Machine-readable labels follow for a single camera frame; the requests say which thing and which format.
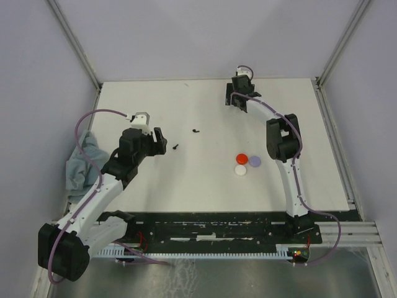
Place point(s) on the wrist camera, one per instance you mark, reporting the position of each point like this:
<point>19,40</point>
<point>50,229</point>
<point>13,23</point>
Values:
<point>243,71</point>
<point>139,120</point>

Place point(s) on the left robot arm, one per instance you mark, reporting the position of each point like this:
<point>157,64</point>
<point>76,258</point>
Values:
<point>65,248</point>

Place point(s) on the white earbud charging case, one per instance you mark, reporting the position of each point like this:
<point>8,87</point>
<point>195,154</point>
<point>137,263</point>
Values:
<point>240,170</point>

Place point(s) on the right aluminium frame post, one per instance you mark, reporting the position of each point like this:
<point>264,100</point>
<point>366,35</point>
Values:
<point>349,30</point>

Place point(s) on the blue cloth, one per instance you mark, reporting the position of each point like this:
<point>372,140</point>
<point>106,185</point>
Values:
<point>80,174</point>

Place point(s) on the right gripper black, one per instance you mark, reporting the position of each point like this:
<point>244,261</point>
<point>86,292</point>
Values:
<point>229,90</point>

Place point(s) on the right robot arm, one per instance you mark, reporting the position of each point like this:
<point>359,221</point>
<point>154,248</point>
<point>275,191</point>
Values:
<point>283,144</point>

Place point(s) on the left aluminium frame post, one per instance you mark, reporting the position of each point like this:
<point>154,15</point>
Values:
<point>73,41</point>

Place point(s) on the aluminium frame post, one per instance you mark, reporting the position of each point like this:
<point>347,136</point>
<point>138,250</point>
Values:
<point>73,41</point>
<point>349,30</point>

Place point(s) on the light blue cable duct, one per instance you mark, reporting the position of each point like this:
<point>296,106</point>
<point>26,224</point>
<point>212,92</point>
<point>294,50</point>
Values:
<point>117,251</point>

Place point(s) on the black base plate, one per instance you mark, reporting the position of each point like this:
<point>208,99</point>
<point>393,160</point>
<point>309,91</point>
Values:
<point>214,232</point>

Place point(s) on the purple round case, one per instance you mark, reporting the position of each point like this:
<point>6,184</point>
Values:
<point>255,161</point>

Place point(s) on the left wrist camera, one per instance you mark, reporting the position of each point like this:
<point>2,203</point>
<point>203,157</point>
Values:
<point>139,120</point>

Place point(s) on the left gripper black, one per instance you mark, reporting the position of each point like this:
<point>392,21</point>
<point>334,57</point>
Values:
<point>158,148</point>

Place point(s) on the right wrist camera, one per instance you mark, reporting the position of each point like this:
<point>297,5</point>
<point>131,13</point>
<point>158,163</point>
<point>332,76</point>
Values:
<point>243,71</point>

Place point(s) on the red round case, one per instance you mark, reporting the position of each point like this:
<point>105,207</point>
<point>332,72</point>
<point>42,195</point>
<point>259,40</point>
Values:
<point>242,159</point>

